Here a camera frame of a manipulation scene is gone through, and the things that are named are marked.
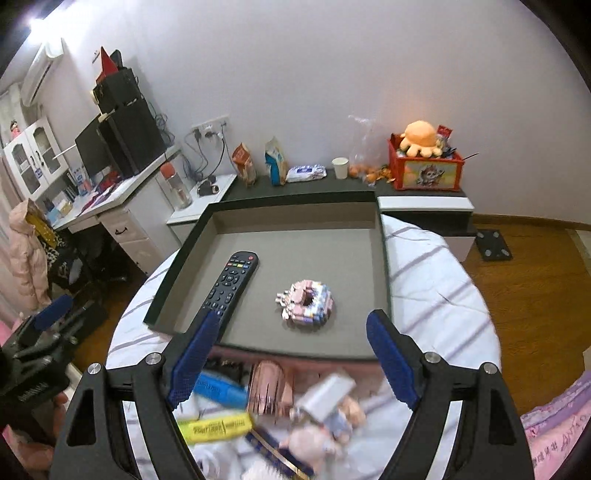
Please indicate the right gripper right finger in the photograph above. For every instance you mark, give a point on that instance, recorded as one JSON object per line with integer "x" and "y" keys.
{"x": 490, "y": 442}

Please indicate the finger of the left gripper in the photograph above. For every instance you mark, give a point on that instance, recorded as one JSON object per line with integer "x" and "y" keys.
{"x": 62, "y": 338}
{"x": 54, "y": 312}

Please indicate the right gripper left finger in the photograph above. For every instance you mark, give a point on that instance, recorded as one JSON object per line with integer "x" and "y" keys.
{"x": 94, "y": 442}

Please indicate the yellow highlighter marker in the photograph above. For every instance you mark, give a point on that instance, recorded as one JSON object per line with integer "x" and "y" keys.
{"x": 217, "y": 429}

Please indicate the blue highlighter marker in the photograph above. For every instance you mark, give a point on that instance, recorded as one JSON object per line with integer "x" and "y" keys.
{"x": 221, "y": 390}

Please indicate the black hair claw clip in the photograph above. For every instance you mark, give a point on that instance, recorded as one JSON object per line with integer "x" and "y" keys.
{"x": 235, "y": 371}

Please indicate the blue gold slim box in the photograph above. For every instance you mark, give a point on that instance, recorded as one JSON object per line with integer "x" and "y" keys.
{"x": 269, "y": 449}

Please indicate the pink pig doll figure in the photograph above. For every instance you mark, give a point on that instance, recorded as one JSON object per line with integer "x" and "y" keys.
{"x": 311, "y": 444}

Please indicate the white square charger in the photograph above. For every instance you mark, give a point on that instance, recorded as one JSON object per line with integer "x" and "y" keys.
{"x": 321, "y": 399}

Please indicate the black tv remote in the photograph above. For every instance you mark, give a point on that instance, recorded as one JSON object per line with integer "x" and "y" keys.
{"x": 229, "y": 286}

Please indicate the rose gold metal cup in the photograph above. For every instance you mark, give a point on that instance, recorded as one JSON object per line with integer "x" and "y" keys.
{"x": 271, "y": 389}

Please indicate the pink donut brick model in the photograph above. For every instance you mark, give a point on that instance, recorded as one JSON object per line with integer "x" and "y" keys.
{"x": 306, "y": 304}

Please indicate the white travel plug adapter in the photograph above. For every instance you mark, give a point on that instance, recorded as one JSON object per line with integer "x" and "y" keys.
{"x": 213, "y": 459}

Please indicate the white cat brick model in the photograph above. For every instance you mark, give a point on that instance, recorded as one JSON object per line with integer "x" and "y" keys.
{"x": 262, "y": 470}

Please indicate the pink puffer jacket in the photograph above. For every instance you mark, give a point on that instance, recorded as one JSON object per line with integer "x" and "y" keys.
{"x": 29, "y": 233}

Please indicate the pink bedding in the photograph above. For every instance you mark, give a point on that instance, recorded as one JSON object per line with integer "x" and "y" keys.
{"x": 553, "y": 429}

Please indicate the black office chair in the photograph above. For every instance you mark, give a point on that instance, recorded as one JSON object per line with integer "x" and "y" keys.
{"x": 85, "y": 263}

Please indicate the striped white table cover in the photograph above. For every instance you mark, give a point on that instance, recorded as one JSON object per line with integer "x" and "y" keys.
{"x": 435, "y": 301}

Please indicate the white desk with drawers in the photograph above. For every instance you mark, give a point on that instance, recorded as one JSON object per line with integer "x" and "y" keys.
{"x": 135, "y": 215}

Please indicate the white glass door cabinet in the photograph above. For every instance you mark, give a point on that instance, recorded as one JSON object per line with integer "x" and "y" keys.
{"x": 34, "y": 159}

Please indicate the black computer monitor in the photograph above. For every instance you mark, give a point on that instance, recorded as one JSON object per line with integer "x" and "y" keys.
{"x": 92, "y": 150}

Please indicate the orange cap water bottle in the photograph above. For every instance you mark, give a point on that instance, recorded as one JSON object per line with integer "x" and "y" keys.
{"x": 178, "y": 193}

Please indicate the black floor scale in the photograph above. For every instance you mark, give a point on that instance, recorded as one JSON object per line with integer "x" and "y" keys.
{"x": 492, "y": 246}

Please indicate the black computer tower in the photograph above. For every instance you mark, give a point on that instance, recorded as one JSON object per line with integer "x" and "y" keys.
{"x": 131, "y": 138}

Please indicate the white low cabinet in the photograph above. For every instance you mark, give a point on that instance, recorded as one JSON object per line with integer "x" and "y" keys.
{"x": 447, "y": 214}

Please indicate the black speaker box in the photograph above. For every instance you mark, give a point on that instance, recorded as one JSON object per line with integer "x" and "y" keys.
{"x": 116, "y": 90}

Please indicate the pink box black rim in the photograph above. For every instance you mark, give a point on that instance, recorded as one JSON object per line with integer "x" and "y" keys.
{"x": 341, "y": 246}

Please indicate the orange snack bag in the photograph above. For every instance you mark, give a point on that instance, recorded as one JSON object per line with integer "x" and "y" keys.
{"x": 242, "y": 159}

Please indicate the white air conditioner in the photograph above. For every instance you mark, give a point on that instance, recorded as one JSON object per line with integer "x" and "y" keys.
{"x": 46, "y": 58}

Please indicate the red toy storage box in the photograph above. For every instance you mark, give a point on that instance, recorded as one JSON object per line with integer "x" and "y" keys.
{"x": 419, "y": 173}

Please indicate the blue snack bag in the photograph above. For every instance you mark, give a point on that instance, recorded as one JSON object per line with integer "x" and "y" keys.
{"x": 276, "y": 163}

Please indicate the wet wipes pack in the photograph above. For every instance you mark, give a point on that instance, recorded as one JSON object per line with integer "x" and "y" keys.
{"x": 306, "y": 173}

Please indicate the plastic bag of oranges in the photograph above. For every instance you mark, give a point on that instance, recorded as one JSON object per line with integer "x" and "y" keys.
{"x": 369, "y": 158}

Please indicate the orange octopus plush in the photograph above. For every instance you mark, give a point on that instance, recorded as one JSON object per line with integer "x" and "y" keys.
{"x": 420, "y": 139}

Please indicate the white paper cup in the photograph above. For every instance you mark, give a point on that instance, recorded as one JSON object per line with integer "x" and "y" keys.
{"x": 341, "y": 167}

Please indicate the small black camera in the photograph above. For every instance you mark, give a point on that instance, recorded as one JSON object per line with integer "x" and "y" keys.
{"x": 207, "y": 187}

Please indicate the white wall power strip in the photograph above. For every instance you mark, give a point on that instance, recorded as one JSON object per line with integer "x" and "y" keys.
{"x": 211, "y": 127}

